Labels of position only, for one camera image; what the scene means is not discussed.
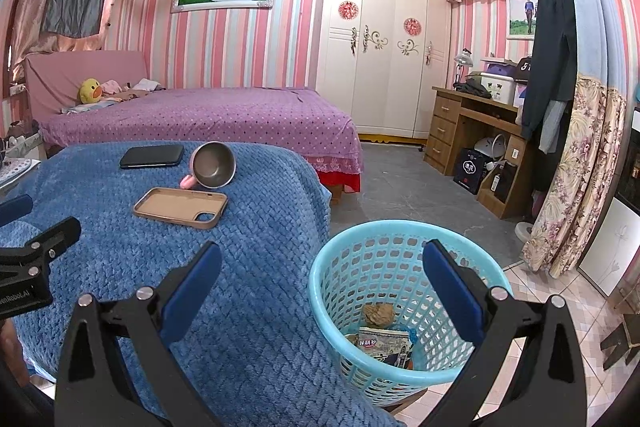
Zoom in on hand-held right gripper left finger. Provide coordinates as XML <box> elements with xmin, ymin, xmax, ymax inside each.
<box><xmin>54</xmin><ymin>241</ymin><xmax>223</xmax><ymax>427</ymax></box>

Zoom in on wall poster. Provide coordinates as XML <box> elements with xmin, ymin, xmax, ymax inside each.
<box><xmin>506</xmin><ymin>0</ymin><xmax>543</xmax><ymax>40</ymax></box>

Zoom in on white panel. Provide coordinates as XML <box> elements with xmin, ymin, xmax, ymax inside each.
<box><xmin>577</xmin><ymin>197</ymin><xmax>640</xmax><ymax>298</ymax></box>

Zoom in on dark wooden stool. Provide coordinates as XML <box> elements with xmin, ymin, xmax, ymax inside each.
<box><xmin>597</xmin><ymin>312</ymin><xmax>640</xmax><ymax>370</ymax></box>

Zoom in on beige phone case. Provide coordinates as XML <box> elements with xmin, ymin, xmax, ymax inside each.
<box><xmin>132</xmin><ymin>187</ymin><xmax>229</xmax><ymax>230</ymax></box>

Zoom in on brown paper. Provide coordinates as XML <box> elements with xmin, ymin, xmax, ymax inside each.
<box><xmin>362</xmin><ymin>302</ymin><xmax>397</xmax><ymax>328</ymax></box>

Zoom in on dotted white cloth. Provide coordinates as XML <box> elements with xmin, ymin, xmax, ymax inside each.
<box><xmin>0</xmin><ymin>157</ymin><xmax>43</xmax><ymax>192</ymax></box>

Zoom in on small white fan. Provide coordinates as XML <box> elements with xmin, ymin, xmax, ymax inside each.
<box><xmin>474</xmin><ymin>134</ymin><xmax>507</xmax><ymax>168</ymax></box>

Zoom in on black phone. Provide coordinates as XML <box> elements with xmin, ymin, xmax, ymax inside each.
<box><xmin>119</xmin><ymin>144</ymin><xmax>186</xmax><ymax>170</ymax></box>

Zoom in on yellow duck plush toy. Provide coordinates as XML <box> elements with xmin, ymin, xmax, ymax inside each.
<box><xmin>78</xmin><ymin>78</ymin><xmax>104</xmax><ymax>104</ymax></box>

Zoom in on black shopping bag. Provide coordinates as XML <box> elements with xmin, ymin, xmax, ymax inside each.
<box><xmin>453</xmin><ymin>148</ymin><xmax>493</xmax><ymax>195</ymax></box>

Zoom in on desk lamp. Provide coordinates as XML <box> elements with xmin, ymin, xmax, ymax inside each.
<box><xmin>454</xmin><ymin>48</ymin><xmax>475</xmax><ymax>88</ymax></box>

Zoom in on white storage box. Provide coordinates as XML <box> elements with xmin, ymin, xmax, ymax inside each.
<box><xmin>480</xmin><ymin>74</ymin><xmax>517</xmax><ymax>104</ymax></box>

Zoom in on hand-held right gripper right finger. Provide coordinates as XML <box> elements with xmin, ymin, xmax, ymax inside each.
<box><xmin>421</xmin><ymin>239</ymin><xmax>588</xmax><ymax>427</ymax></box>

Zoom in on floral curtain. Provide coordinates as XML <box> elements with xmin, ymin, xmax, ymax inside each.
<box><xmin>520</xmin><ymin>0</ymin><xmax>640</xmax><ymax>279</ymax></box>

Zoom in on purple box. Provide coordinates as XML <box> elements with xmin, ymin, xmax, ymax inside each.
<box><xmin>486</xmin><ymin>62</ymin><xmax>521</xmax><ymax>78</ymax></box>

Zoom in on person's left hand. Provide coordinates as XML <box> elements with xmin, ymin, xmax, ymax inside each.
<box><xmin>0</xmin><ymin>322</ymin><xmax>25</xmax><ymax>380</ymax></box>

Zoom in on black snack packet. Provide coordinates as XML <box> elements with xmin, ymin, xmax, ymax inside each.
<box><xmin>357</xmin><ymin>326</ymin><xmax>416</xmax><ymax>370</ymax></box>

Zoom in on wooden desk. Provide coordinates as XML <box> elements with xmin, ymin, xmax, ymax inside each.
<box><xmin>424</xmin><ymin>86</ymin><xmax>536</xmax><ymax>220</ymax></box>

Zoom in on black appliance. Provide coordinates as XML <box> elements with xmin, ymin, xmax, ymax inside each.
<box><xmin>612</xmin><ymin>107</ymin><xmax>640</xmax><ymax>208</ymax></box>

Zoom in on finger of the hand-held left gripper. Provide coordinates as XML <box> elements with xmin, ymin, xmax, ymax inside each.
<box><xmin>0</xmin><ymin>195</ymin><xmax>34</xmax><ymax>228</ymax></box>
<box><xmin>0</xmin><ymin>217</ymin><xmax>82</xmax><ymax>280</ymax></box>

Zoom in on bed with purple dotted cover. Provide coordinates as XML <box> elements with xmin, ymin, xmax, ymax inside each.
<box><xmin>22</xmin><ymin>51</ymin><xmax>365</xmax><ymax>192</ymax></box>

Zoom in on dark cloth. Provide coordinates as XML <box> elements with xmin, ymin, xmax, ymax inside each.
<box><xmin>452</xmin><ymin>77</ymin><xmax>493</xmax><ymax>98</ymax></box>

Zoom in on pink mug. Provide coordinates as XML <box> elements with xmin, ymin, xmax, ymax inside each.
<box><xmin>180</xmin><ymin>141</ymin><xmax>237</xmax><ymax>190</ymax></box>

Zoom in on light blue plastic basket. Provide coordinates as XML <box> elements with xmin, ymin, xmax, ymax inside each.
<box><xmin>308</xmin><ymin>219</ymin><xmax>516</xmax><ymax>409</ymax></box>

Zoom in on white wardrobe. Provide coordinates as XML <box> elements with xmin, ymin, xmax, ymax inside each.
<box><xmin>315</xmin><ymin>0</ymin><xmax>453</xmax><ymax>142</ymax></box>

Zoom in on dark hanging clothes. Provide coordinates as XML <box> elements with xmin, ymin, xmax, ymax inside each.
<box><xmin>520</xmin><ymin>0</ymin><xmax>578</xmax><ymax>152</ymax></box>

